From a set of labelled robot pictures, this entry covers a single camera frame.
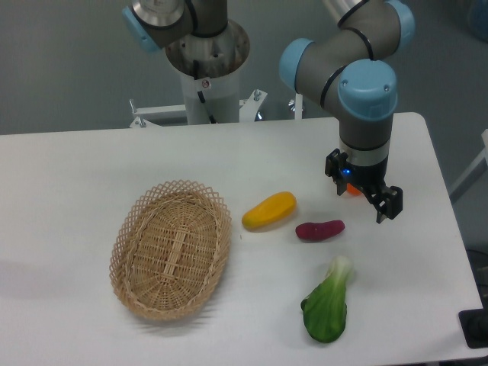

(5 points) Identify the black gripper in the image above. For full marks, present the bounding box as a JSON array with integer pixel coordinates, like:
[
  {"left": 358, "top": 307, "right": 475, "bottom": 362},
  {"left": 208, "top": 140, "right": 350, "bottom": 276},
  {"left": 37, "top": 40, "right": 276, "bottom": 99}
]
[{"left": 325, "top": 147, "right": 403, "bottom": 224}]

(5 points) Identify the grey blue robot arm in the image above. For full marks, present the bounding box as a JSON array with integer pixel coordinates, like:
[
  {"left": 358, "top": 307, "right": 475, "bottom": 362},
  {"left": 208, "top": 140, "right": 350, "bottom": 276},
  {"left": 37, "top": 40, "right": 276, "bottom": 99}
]
[{"left": 122, "top": 1, "right": 416, "bottom": 221}]

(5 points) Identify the purple sweet potato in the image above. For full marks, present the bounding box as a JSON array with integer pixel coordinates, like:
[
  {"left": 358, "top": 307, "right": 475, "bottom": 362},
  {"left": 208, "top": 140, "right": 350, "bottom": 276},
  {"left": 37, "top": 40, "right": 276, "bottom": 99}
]
[{"left": 295, "top": 220, "right": 345, "bottom": 242}]

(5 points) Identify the small orange object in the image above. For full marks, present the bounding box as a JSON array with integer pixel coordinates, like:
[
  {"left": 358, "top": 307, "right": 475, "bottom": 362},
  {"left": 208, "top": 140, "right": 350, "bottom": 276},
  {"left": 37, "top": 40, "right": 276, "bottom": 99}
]
[{"left": 346, "top": 184, "right": 361, "bottom": 196}]

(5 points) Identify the yellow mango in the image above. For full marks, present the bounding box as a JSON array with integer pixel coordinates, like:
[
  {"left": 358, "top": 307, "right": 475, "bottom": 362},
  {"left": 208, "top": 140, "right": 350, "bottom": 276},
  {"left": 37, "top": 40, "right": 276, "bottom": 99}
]
[{"left": 241, "top": 191, "right": 297, "bottom": 230}]

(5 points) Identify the green bok choy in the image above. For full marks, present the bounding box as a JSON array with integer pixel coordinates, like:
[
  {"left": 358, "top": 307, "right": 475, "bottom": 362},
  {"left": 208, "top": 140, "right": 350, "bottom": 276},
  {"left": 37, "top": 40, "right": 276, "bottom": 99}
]
[{"left": 300, "top": 255, "right": 353, "bottom": 343}]

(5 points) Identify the black device at table edge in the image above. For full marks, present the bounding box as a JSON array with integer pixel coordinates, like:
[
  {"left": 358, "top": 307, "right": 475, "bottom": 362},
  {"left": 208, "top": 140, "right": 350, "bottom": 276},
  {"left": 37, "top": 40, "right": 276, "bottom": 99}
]
[{"left": 458, "top": 309, "right": 487, "bottom": 349}]

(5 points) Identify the oval wicker basket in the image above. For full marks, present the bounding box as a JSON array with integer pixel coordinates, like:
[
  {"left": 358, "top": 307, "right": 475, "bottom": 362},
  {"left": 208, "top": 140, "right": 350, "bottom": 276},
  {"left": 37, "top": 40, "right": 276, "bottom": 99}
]
[{"left": 109, "top": 180, "right": 232, "bottom": 321}]

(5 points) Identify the white metal frame bracket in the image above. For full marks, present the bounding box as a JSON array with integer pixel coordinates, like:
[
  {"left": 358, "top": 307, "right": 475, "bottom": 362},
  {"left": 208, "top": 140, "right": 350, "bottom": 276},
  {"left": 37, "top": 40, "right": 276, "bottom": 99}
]
[{"left": 129, "top": 89, "right": 268, "bottom": 128}]

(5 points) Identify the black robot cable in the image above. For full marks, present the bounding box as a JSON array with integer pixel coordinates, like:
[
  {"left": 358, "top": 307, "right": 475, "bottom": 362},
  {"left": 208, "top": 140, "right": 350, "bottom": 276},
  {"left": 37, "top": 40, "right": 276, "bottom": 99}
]
[{"left": 192, "top": 59, "right": 219, "bottom": 125}]

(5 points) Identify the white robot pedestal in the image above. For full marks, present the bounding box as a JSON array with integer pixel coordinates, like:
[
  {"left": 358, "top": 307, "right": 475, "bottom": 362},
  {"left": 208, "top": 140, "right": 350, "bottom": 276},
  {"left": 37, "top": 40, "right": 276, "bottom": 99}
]
[{"left": 165, "top": 20, "right": 250, "bottom": 125}]

